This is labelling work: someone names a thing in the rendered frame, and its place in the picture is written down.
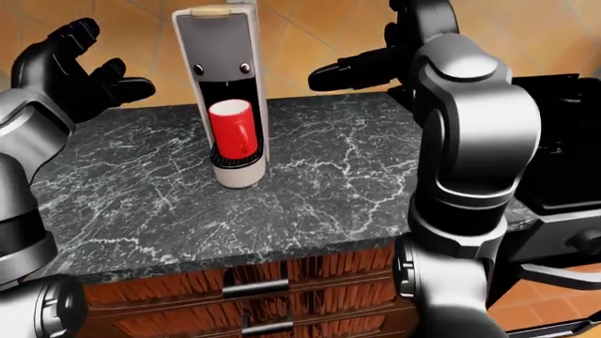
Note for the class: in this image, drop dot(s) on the brown wooden drawer cabinet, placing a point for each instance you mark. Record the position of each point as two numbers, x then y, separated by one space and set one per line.
263 292

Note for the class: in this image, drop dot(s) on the red coffee mug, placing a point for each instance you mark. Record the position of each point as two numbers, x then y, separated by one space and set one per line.
233 128

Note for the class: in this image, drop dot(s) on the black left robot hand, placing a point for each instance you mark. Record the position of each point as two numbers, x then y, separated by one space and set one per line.
61 70

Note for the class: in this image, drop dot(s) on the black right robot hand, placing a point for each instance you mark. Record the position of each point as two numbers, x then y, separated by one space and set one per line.
408 45

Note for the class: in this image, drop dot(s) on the white grey coffee machine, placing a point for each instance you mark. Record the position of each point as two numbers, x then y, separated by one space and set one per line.
225 88

